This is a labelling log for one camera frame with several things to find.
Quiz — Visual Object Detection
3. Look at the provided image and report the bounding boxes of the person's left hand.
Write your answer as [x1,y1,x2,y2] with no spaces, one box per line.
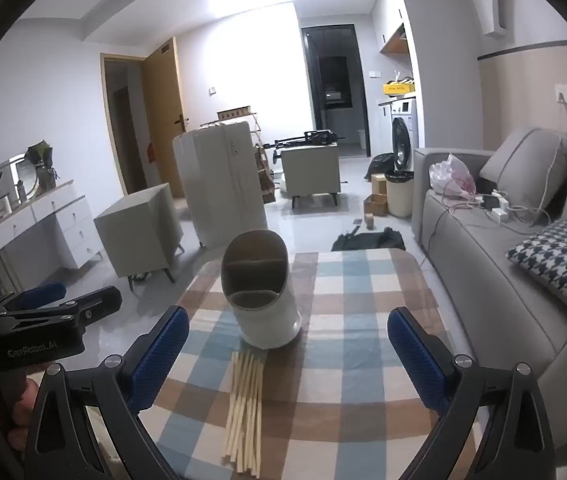
[0,375,40,461]

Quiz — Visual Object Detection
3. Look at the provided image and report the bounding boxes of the wooden rack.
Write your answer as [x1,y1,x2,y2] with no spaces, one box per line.
[198,105,278,205]

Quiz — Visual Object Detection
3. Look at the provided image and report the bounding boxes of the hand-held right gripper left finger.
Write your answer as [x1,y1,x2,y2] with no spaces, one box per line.
[24,305,190,480]

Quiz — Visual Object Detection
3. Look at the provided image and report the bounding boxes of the black tripod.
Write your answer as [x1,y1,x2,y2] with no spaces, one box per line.
[268,130,347,150]

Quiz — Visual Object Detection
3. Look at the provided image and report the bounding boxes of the cardboard boxes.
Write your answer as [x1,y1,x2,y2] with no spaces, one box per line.
[362,194,389,217]

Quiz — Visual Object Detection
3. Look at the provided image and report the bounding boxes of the pink plastic bag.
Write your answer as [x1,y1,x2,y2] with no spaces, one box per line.
[429,154,478,198]

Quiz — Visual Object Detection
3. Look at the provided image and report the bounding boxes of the beige trash bin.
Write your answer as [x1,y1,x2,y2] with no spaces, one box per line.
[385,170,414,218]

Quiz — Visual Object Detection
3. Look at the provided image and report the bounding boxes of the grey sofa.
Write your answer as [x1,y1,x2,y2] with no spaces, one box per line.
[411,127,567,456]

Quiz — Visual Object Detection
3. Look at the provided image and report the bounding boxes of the yellow crate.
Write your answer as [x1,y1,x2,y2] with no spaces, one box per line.
[382,80,417,96]

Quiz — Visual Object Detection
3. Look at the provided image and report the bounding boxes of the pile of wooden chopsticks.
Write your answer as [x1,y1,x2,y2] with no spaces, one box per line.
[222,351,267,478]

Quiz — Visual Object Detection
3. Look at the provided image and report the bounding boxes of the grey nightstand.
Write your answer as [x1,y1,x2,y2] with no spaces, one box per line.
[94,183,184,286]
[281,144,340,209]

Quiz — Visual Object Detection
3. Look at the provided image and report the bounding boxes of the round mirror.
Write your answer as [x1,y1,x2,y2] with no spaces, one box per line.
[0,156,39,201]

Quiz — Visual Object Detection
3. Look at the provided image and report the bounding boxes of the white washing machine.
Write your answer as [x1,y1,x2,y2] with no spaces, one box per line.
[391,97,418,171]

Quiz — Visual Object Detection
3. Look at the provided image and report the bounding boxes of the white dresser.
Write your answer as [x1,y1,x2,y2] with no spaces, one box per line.
[0,180,104,291]

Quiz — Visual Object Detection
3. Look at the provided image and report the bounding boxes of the potted plant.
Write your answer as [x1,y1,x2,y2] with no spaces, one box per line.
[26,141,59,196]

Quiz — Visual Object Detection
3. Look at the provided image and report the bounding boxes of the black framed glass door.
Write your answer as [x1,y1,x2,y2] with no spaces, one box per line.
[301,25,371,158]

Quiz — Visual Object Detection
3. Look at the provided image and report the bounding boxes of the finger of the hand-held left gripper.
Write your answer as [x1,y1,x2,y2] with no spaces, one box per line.
[0,282,68,318]
[0,285,123,341]

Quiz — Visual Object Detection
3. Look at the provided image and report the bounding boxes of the white wall cabinet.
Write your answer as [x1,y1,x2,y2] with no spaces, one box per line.
[371,0,409,53]

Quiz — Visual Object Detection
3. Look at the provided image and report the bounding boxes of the houndstooth cushion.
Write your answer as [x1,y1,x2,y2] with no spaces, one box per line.
[506,220,567,316]

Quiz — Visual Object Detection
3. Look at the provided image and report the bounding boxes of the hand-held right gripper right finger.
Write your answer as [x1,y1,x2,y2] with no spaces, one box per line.
[387,306,557,480]

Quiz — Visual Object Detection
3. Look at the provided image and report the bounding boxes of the black garbage bag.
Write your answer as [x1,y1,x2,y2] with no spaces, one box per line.
[363,152,395,183]

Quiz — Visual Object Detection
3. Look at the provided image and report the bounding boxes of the tall white cabinet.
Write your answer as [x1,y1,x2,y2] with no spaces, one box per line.
[172,121,268,250]

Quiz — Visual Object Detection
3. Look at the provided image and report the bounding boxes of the checked tablecloth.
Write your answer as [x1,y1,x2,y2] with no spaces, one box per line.
[136,249,481,480]

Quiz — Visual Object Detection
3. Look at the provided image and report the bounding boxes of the white power strip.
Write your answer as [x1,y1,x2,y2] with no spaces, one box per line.
[474,190,511,223]

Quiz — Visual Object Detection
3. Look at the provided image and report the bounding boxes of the white utensil holder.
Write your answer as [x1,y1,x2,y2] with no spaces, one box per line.
[221,230,303,350]

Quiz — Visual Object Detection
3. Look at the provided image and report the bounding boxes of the black floor bag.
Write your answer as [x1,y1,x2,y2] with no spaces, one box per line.
[331,226,407,252]

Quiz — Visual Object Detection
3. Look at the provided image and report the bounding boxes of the wooden door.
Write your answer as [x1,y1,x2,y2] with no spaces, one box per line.
[142,37,189,198]

